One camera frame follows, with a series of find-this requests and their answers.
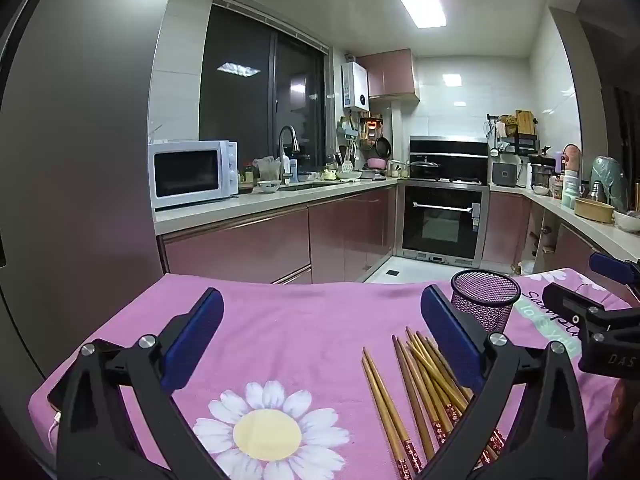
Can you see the grey countertop appliance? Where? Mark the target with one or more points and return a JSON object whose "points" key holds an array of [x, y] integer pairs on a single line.
{"points": [[505, 175]]}

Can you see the blue dish soap bottle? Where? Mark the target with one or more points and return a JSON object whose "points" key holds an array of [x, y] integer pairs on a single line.
{"points": [[294, 171]]}

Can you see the black range hood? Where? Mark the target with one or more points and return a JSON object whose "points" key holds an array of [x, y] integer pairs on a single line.
{"points": [[450, 152]]}

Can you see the dark sauce jar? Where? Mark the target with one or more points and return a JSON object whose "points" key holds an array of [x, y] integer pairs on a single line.
{"points": [[248, 174]]}

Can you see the yellow basin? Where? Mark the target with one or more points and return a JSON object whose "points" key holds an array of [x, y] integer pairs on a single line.
{"points": [[594, 211]]}

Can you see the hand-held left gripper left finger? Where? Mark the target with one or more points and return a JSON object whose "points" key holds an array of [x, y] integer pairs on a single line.
{"points": [[197, 340]]}

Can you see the green plastic-covered appliance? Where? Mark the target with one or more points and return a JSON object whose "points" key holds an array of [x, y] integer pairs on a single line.
{"points": [[609, 180]]}

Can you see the steel kitchen sink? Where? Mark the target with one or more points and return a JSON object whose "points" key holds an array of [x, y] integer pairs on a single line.
{"points": [[310, 186]]}

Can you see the clear plastic container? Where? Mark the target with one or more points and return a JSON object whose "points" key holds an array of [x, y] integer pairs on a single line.
{"points": [[266, 169]]}

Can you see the blue patterned white bowl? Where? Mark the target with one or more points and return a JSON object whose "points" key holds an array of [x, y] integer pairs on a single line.
{"points": [[268, 186]]}

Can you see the wall utensil holder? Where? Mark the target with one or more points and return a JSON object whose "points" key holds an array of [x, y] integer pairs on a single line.
{"points": [[347, 131]]}

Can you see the rectangular ceiling light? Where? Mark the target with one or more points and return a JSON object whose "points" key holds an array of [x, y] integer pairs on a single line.
{"points": [[422, 8]]}

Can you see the pink wall cabinet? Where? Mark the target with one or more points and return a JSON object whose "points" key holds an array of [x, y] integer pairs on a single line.
{"points": [[390, 75]]}

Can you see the black wok with lid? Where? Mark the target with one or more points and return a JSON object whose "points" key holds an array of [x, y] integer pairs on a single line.
{"points": [[424, 167]]}

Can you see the black mesh cup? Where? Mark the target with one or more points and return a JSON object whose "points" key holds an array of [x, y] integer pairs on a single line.
{"points": [[492, 305]]}

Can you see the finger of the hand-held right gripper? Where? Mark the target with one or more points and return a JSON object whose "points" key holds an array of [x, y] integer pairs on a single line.
{"points": [[610, 267], [570, 302]]}

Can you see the plain white bowl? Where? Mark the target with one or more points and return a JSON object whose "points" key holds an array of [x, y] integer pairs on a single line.
{"points": [[627, 221]]}

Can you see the pink pot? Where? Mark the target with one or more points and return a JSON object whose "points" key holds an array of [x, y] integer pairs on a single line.
{"points": [[376, 163]]}

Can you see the person's right hand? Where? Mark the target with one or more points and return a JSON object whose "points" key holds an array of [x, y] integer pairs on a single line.
{"points": [[622, 415]]}

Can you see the white kitchen countertop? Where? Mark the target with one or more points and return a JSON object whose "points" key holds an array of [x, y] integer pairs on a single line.
{"points": [[225, 205]]}

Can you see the wooden cutting board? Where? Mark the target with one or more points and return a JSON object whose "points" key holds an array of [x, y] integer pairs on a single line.
{"points": [[525, 122]]}

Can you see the built-in black oven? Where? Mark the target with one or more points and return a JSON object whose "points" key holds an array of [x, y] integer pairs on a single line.
{"points": [[440, 225]]}

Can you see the black hanging frying pan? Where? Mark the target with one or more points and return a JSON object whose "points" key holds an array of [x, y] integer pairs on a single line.
{"points": [[383, 147]]}

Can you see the steel pot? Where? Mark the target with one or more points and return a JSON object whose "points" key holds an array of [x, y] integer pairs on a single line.
{"points": [[541, 176]]}

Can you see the white wall water heater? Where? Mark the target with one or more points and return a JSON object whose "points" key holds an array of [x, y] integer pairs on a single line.
{"points": [[355, 87]]}

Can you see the white pump bottle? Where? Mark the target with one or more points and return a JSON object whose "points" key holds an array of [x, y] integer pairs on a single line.
{"points": [[286, 170]]}

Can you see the pink daisy-print towel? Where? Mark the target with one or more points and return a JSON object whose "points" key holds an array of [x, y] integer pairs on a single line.
{"points": [[300, 335]]}

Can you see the dark kitchen window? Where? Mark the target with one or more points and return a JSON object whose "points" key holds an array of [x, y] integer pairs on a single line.
{"points": [[240, 110]]}

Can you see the smartphone with orange case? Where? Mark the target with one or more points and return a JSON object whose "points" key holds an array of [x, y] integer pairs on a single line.
{"points": [[54, 396]]}

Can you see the bunch of wooden chopsticks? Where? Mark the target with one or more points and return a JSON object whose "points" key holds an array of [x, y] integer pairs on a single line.
{"points": [[385, 400]]}

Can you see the mint green canister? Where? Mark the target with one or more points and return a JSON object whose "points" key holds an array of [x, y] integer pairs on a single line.
{"points": [[570, 190]]}

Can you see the steel kitchen faucet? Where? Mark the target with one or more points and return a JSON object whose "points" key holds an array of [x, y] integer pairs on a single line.
{"points": [[288, 132]]}

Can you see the pink kitchen base cabinets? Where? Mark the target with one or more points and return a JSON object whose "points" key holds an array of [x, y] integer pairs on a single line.
{"points": [[505, 225], [240, 250]]}

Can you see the white microwave oven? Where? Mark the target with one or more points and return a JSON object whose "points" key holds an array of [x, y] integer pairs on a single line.
{"points": [[190, 175]]}

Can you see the grey refrigerator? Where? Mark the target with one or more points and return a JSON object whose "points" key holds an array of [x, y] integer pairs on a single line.
{"points": [[75, 160]]}

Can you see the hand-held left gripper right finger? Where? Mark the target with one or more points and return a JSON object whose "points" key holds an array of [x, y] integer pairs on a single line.
{"points": [[450, 340]]}

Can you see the black wall rack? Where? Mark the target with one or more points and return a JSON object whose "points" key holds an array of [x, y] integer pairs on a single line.
{"points": [[510, 142]]}

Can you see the steel thermos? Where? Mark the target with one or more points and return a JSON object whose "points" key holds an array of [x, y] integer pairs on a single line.
{"points": [[595, 191]]}

